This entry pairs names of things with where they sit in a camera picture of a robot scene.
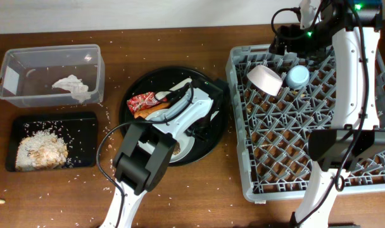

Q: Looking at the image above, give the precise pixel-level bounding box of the brown food scrap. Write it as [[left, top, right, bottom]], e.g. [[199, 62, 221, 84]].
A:
[[173, 142, 180, 155]]

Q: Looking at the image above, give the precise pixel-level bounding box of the round black tray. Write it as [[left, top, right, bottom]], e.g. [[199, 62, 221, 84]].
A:
[[118, 66, 229, 167]]

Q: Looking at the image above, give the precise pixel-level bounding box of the white plastic fork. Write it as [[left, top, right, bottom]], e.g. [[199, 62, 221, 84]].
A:
[[170, 78, 192, 91]]

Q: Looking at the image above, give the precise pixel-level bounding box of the clear plastic bin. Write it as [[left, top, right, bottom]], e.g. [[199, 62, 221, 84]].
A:
[[0, 44, 105, 108]]

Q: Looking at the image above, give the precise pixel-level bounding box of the pink bowl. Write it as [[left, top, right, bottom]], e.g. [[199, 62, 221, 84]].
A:
[[247, 65, 282, 96]]

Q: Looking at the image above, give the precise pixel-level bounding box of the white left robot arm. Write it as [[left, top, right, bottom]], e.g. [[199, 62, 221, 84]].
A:
[[102, 79, 229, 227]]

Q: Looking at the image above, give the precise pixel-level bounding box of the rice and peanut waste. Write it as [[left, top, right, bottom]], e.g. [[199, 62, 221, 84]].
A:
[[15, 130, 68, 172]]

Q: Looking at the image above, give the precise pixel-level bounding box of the black rectangular bin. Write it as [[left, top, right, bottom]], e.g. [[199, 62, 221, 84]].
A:
[[5, 111, 98, 172]]

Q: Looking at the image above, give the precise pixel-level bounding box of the white tissue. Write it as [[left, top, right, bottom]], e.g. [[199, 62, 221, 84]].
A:
[[52, 75, 91, 103]]

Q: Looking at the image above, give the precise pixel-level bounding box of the grey plate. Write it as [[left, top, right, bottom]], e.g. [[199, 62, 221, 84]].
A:
[[137, 108, 196, 164]]

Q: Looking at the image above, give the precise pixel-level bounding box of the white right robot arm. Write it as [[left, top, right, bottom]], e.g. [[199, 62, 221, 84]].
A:
[[269, 0, 385, 227]]

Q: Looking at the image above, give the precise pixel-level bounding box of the light blue cup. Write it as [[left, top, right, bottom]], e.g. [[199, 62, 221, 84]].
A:
[[285, 65, 310, 90]]

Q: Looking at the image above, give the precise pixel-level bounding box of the red snack wrapper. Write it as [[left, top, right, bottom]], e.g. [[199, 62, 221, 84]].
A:
[[127, 92, 167, 114]]

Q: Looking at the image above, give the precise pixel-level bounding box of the grey dishwasher rack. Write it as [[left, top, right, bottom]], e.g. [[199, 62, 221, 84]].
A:
[[225, 44, 385, 204]]

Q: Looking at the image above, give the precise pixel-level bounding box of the orange carrot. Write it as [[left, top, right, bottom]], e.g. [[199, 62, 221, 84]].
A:
[[134, 103, 170, 118]]

